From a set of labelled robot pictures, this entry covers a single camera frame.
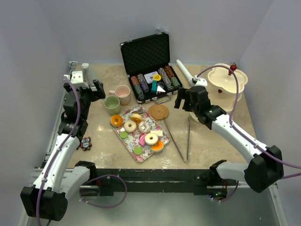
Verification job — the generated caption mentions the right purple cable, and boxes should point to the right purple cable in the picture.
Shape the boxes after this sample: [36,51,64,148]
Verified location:
[196,65,301,180]

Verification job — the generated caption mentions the purple cable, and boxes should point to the purple cable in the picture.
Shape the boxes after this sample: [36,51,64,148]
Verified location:
[35,75,81,226]
[196,65,301,180]

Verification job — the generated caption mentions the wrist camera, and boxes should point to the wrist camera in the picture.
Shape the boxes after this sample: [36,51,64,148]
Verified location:
[64,71,89,89]
[192,75,208,88]

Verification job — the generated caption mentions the chocolate layered cake slice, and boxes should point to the chocolate layered cake slice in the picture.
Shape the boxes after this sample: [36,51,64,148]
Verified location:
[133,109,144,114]

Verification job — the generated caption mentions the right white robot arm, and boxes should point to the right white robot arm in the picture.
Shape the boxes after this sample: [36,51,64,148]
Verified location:
[174,86,284,193]

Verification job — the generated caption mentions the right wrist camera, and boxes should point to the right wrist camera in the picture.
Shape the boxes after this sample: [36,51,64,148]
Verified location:
[192,75,208,88]

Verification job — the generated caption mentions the white clamp device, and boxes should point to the white clamp device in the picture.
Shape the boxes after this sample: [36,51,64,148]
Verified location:
[81,63,93,87]

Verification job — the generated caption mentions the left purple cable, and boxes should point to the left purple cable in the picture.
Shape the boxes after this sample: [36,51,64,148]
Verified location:
[35,75,81,226]

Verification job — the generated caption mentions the green ceramic cup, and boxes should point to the green ceramic cup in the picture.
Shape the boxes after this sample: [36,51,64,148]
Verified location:
[103,96,121,116]

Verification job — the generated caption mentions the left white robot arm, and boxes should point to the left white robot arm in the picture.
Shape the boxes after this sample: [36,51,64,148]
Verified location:
[20,79,106,225]

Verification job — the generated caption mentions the cream three-tier cake stand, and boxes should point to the cream three-tier cake stand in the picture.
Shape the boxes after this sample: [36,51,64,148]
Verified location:
[199,64,248,114]

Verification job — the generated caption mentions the white glazed donut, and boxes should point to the white glazed donut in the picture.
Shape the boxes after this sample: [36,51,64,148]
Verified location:
[124,120,137,133]
[144,133,158,146]

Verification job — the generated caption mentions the chocolate drizzled white donut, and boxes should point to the chocolate drizzled white donut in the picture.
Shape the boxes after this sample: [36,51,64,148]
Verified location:
[138,121,151,133]

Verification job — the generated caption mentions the owl figurine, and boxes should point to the owl figurine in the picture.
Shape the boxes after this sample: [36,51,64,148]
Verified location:
[80,137,92,151]

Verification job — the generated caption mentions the pink wafer sweet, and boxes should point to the pink wafer sweet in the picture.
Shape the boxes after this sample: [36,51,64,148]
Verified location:
[139,133,147,146]

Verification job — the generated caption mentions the metal tongs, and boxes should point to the metal tongs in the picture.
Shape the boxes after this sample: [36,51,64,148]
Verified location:
[163,116,191,163]

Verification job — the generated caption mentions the green macaron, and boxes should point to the green macaron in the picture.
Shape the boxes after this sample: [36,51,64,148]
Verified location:
[134,146,143,155]
[119,131,128,139]

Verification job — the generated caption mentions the floral serving tray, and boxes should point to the floral serving tray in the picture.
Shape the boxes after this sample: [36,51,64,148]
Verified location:
[112,105,170,163]

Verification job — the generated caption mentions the black base frame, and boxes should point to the black base frame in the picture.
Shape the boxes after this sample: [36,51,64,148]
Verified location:
[84,169,236,196]

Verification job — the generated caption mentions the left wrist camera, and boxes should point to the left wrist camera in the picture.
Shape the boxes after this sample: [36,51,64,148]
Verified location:
[64,71,89,89]

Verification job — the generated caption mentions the orange yellow small donut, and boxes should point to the orange yellow small donut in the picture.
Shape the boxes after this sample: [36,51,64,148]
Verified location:
[130,113,144,123]

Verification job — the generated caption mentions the woven rattan coaster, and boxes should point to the woven rattan coaster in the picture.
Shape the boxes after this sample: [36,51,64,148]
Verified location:
[148,105,169,121]

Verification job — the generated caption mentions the black poker chip case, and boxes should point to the black poker chip case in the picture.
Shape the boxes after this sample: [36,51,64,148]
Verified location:
[119,32,182,104]

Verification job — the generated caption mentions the pink ceramic cup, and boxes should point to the pink ceramic cup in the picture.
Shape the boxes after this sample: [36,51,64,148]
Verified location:
[109,85,131,105]

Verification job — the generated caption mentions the white wafer bar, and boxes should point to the white wafer bar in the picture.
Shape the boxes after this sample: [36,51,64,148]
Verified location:
[150,130,163,137]

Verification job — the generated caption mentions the orange glazed donut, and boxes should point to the orange glazed donut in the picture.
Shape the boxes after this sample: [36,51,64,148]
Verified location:
[110,114,123,127]

